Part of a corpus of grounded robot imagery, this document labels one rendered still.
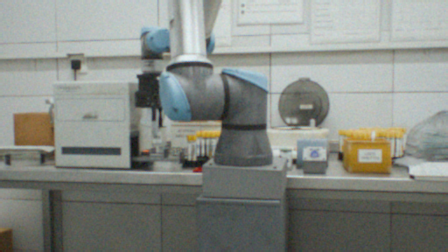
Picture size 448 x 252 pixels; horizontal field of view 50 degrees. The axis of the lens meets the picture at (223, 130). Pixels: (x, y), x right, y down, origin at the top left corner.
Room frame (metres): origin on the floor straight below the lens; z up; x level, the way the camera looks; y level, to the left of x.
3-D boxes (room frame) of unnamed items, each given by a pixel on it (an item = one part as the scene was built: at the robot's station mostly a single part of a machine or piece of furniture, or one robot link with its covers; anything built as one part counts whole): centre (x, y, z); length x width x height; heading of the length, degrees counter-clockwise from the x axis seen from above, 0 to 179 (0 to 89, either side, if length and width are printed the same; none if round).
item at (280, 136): (1.86, -0.28, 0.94); 0.30 x 0.24 x 0.12; 160
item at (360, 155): (1.55, -0.47, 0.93); 0.13 x 0.13 x 0.10; 83
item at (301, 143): (1.61, -0.30, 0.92); 0.10 x 0.07 x 0.10; 71
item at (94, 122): (1.76, 0.41, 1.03); 0.31 x 0.27 x 0.30; 79
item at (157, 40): (1.54, 0.19, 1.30); 0.11 x 0.11 x 0.08; 19
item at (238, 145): (1.21, -0.05, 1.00); 0.15 x 0.15 x 0.10
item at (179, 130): (1.99, 0.06, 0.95); 0.29 x 0.25 x 0.15; 169
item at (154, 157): (1.63, 0.24, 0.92); 0.21 x 0.07 x 0.05; 79
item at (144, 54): (1.63, 0.24, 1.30); 0.09 x 0.08 x 0.11; 19
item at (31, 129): (2.15, 0.73, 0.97); 0.31 x 0.23 x 0.18; 72
